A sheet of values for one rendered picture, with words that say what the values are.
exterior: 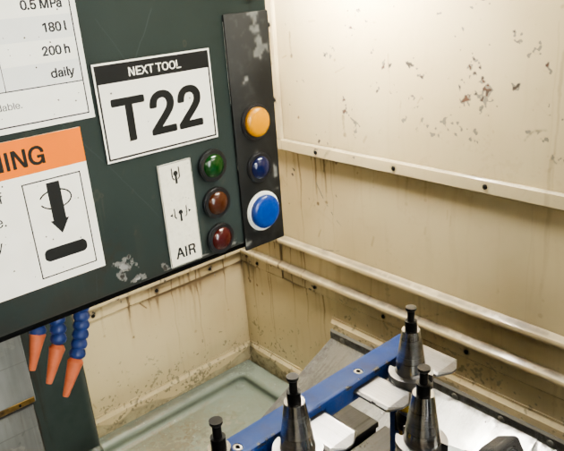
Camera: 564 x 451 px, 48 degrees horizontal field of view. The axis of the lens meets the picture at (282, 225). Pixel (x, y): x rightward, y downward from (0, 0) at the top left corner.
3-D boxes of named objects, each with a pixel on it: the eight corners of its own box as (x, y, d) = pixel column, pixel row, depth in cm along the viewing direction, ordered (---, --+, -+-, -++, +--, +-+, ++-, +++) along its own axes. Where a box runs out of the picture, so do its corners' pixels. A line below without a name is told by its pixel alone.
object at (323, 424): (364, 438, 80) (363, 433, 80) (335, 460, 77) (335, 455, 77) (325, 414, 85) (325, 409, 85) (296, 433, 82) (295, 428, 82)
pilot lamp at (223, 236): (235, 247, 55) (232, 223, 54) (214, 255, 53) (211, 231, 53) (231, 245, 55) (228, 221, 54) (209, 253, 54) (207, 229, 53)
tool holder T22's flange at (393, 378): (405, 367, 95) (405, 353, 94) (440, 383, 91) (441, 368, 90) (380, 387, 91) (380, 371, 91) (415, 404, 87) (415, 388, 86)
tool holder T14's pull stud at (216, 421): (218, 439, 69) (216, 412, 68) (230, 446, 68) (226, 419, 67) (208, 448, 68) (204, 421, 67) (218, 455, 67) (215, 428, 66)
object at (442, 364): (464, 365, 93) (464, 361, 93) (442, 381, 90) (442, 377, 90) (425, 348, 98) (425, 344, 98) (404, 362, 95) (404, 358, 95)
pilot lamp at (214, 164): (227, 175, 52) (225, 149, 52) (205, 182, 51) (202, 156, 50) (223, 174, 53) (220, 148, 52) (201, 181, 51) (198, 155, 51)
